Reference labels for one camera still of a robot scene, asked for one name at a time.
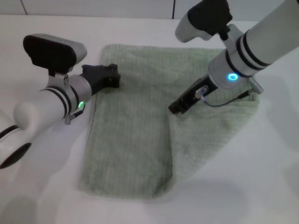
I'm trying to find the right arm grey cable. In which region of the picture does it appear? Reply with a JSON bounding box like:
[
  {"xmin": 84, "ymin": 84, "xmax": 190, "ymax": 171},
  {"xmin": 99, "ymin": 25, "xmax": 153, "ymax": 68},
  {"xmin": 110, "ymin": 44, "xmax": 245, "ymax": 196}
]
[{"xmin": 195, "ymin": 78, "xmax": 265, "ymax": 109}]

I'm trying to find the left wrist black silver camera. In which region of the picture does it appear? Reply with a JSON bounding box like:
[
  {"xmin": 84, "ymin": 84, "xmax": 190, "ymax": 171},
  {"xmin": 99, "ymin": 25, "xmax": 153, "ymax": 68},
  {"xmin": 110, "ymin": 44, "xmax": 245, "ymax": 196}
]
[{"xmin": 22, "ymin": 34, "xmax": 88, "ymax": 77}]

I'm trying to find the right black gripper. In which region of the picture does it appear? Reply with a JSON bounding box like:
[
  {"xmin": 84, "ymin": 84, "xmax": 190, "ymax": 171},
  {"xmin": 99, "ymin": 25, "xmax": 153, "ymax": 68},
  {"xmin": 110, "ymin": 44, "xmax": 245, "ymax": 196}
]
[{"xmin": 168, "ymin": 74, "xmax": 219, "ymax": 115}]

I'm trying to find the left arm cable with plug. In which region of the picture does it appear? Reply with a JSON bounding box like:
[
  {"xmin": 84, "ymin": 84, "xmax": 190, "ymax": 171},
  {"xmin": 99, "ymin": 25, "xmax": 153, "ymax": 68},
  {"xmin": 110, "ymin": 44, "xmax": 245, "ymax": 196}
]
[{"xmin": 64, "ymin": 107, "xmax": 86, "ymax": 126}]

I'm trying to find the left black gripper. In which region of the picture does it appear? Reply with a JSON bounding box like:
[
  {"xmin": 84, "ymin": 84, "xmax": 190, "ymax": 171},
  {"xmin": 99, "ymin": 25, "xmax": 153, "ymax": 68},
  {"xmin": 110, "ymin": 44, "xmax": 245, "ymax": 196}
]
[{"xmin": 81, "ymin": 63, "xmax": 122, "ymax": 95}]

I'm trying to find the light green ribbed towel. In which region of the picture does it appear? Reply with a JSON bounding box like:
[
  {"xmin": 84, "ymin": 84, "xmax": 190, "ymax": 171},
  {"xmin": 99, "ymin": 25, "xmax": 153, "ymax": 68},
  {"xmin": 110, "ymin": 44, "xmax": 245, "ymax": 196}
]
[{"xmin": 77, "ymin": 44, "xmax": 261, "ymax": 199}]

